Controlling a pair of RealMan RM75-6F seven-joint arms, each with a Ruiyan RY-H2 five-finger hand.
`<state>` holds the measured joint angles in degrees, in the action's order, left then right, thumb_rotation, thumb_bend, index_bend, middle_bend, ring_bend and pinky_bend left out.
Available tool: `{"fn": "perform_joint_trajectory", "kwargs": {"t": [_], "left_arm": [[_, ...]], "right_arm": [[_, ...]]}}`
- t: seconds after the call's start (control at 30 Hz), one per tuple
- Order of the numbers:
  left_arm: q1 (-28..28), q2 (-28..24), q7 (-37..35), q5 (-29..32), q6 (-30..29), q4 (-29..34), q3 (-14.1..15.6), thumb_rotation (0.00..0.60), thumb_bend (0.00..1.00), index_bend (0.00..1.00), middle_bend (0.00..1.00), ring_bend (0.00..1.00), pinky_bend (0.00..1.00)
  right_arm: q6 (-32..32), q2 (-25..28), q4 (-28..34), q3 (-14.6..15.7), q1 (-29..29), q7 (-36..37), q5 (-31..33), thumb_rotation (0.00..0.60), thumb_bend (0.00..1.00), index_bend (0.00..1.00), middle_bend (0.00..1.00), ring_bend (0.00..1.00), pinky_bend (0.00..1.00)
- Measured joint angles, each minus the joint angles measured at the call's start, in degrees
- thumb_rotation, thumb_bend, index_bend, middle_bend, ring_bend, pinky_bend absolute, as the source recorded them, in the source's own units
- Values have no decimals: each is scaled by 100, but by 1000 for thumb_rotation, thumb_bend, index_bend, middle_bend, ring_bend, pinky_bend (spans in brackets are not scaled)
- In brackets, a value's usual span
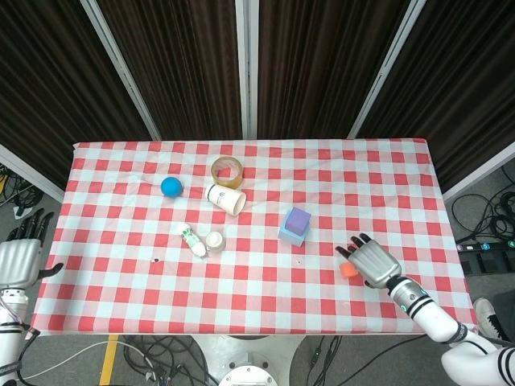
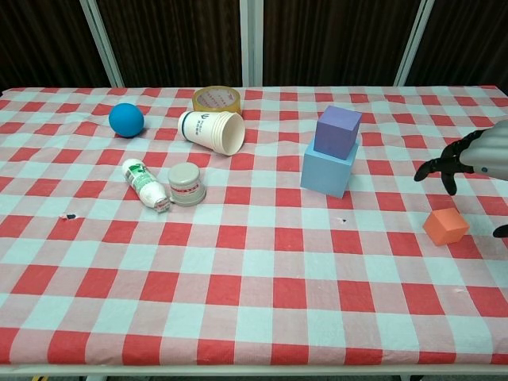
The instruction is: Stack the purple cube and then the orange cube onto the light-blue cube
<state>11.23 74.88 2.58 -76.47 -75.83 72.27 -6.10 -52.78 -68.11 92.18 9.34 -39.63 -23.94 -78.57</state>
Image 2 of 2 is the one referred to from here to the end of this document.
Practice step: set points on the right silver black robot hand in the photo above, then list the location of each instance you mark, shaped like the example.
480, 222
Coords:
490, 152

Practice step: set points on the small orange cube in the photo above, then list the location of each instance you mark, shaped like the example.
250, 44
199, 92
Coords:
444, 226

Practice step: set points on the medium purple cube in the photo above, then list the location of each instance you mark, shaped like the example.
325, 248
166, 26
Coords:
335, 133

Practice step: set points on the white paper cup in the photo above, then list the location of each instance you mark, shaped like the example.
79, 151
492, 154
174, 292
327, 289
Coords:
202, 129

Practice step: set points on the dark brown partition panel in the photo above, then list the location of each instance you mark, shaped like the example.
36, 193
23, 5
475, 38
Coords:
468, 43
174, 43
39, 43
329, 39

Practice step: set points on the large light blue cube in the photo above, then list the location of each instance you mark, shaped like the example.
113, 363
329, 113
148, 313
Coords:
325, 174

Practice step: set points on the red white checkered tablecloth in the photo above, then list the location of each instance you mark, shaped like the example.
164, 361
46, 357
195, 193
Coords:
246, 278

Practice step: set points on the yellowish clear tape roll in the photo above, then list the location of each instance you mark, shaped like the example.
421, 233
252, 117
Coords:
198, 104

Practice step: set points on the small grey plastic jar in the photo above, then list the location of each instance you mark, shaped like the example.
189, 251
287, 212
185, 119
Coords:
185, 184

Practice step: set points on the white bottle green label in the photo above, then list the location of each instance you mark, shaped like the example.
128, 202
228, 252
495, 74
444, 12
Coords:
143, 182

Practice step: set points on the blue ball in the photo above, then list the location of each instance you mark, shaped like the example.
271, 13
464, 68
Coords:
126, 120

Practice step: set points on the white aluminium partition post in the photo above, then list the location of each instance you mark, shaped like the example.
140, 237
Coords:
251, 43
414, 39
101, 43

